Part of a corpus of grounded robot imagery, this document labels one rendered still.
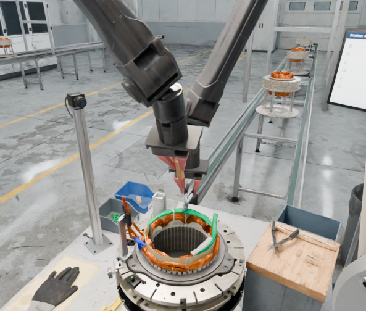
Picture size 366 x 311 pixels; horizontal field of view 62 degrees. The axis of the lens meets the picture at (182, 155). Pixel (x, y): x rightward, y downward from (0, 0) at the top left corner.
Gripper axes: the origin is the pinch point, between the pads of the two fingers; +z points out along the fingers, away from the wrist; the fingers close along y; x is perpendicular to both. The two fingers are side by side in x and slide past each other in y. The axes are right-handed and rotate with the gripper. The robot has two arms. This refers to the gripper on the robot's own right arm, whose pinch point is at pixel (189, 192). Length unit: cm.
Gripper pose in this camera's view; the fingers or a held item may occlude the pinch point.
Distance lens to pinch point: 86.1
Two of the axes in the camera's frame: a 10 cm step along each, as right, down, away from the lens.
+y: -9.8, -0.7, 1.8
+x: -1.9, 4.4, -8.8
